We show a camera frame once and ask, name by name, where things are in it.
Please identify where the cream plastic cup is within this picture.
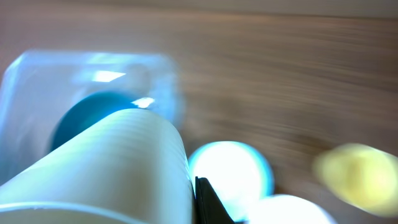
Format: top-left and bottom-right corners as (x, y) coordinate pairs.
(1, 109), (195, 224)

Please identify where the light blue plastic bowl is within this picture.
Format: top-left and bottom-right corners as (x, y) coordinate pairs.
(188, 141), (274, 222)

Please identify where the blue plastic plate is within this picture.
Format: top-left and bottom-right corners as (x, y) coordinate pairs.
(49, 91), (138, 152)

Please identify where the pink plastic bowl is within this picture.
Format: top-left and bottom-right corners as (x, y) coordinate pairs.
(245, 194), (337, 224)

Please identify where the yellow plastic cup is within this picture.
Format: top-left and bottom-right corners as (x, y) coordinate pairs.
(312, 143), (397, 218)

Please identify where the clear plastic storage bin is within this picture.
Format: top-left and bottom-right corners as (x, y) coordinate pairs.
(1, 50), (184, 182)

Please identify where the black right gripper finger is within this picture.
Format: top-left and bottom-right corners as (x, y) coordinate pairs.
(195, 177), (235, 224)

